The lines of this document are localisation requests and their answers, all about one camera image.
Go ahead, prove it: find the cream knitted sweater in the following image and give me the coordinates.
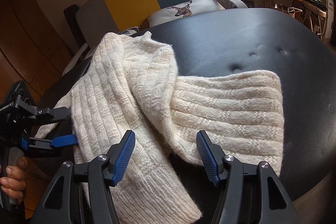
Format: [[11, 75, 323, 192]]
[[35, 31, 285, 224]]

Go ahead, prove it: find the geometric pattern cushion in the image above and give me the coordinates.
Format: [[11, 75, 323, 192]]
[[119, 26, 140, 36]]

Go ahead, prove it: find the person's left hand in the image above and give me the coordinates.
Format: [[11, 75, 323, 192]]
[[1, 157, 28, 204]]

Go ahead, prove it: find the deer print cushion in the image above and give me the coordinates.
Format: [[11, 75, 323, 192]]
[[146, 0, 225, 27]]

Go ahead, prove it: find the black leather ottoman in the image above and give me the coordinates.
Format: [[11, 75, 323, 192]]
[[39, 7, 336, 202]]

